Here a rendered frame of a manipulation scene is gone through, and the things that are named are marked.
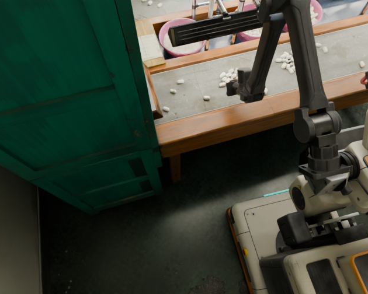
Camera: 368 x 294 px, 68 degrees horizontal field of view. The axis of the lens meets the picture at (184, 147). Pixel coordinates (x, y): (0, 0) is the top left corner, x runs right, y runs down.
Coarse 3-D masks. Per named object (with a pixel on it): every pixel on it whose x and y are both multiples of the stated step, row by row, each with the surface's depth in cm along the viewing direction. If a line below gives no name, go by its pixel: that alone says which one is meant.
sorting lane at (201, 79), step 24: (288, 48) 154; (336, 48) 154; (360, 48) 154; (168, 72) 147; (192, 72) 147; (216, 72) 147; (288, 72) 147; (336, 72) 147; (168, 96) 141; (192, 96) 141; (216, 96) 141; (264, 96) 141; (168, 120) 135
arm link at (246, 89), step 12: (264, 0) 80; (264, 12) 82; (264, 24) 88; (276, 24) 85; (264, 36) 90; (276, 36) 88; (264, 48) 92; (264, 60) 96; (252, 72) 104; (264, 72) 100; (252, 84) 106; (264, 84) 106; (252, 96) 110
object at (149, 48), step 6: (144, 36) 151; (150, 36) 151; (144, 42) 150; (150, 42) 150; (156, 42) 150; (144, 48) 148; (150, 48) 148; (156, 48) 148; (144, 54) 146; (150, 54) 146; (156, 54) 146; (144, 60) 145
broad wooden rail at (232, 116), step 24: (360, 72) 147; (288, 96) 138; (336, 96) 138; (360, 96) 147; (192, 120) 132; (216, 120) 132; (240, 120) 133; (264, 120) 137; (288, 120) 147; (168, 144) 129; (192, 144) 138
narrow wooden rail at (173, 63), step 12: (324, 24) 158; (336, 24) 158; (348, 24) 158; (360, 24) 160; (288, 36) 154; (216, 48) 150; (228, 48) 150; (240, 48) 150; (252, 48) 151; (168, 60) 147; (180, 60) 147; (192, 60) 147; (204, 60) 148; (156, 72) 146
